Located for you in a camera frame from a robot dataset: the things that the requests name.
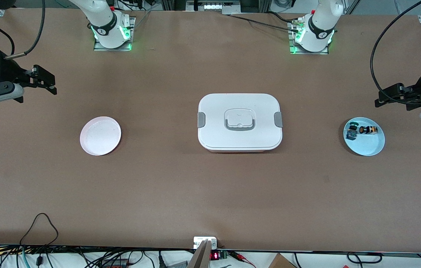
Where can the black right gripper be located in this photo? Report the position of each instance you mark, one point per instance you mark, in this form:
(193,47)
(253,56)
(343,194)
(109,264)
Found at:
(9,71)

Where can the orange push-button switch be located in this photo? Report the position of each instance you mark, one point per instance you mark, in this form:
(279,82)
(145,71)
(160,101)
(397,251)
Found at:
(368,130)

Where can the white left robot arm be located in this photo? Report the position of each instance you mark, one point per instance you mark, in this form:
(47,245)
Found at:
(318,33)

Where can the white lunch box grey clips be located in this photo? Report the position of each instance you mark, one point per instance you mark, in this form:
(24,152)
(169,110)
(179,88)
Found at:
(240,139)

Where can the light blue round plate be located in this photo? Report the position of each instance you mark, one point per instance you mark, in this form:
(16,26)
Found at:
(370,146)

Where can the pink round plate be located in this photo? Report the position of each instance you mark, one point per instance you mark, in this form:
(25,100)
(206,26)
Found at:
(100,139)

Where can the metal control unit with lights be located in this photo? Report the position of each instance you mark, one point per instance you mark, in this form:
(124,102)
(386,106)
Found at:
(214,6)

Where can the black hub with red ports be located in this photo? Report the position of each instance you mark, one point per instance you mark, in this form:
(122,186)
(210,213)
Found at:
(115,264)

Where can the brown cardboard piece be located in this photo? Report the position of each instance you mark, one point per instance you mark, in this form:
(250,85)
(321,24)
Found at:
(281,262)

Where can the red and black clip leads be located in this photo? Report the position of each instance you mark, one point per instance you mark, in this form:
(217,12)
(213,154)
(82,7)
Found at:
(238,256)

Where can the red digit display module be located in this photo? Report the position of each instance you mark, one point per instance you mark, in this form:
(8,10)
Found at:
(215,255)

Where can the green push-button switch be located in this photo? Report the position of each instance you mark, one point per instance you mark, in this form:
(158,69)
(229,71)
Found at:
(352,133)

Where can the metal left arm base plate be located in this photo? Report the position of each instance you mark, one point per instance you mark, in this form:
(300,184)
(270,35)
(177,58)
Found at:
(309,53)

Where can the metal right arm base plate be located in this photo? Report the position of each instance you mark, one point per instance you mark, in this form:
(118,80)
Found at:
(131,26)

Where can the small white switch box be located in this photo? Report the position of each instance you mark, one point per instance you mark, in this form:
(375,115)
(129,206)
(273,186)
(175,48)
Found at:
(199,241)

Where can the grey camera mounting pole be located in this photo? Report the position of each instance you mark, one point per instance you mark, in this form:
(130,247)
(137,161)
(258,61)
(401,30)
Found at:
(201,258)

